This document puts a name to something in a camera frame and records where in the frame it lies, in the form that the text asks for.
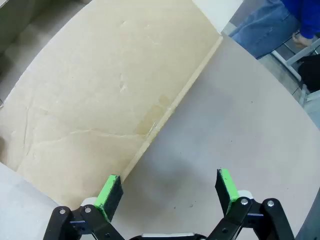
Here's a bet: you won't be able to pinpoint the person's left forearm blue sleeve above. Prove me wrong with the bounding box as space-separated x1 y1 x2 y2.
281 0 320 40

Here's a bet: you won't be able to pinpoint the grey metal stool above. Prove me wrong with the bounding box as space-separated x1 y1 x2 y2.
271 37 320 82

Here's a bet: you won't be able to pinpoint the brown cardboard box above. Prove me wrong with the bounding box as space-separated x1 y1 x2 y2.
0 0 224 211

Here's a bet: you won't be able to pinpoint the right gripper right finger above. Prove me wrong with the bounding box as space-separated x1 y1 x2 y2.
204 168 296 240

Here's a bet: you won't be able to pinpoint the person's left hand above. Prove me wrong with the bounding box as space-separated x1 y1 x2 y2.
291 32 314 48

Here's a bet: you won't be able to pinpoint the person's blue jeans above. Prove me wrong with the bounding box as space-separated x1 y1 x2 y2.
228 0 302 60

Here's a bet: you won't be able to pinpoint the black bag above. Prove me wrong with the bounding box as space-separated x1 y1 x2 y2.
298 53 320 93

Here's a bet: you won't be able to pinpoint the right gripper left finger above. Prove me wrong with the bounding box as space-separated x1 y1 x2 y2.
43 174 131 240

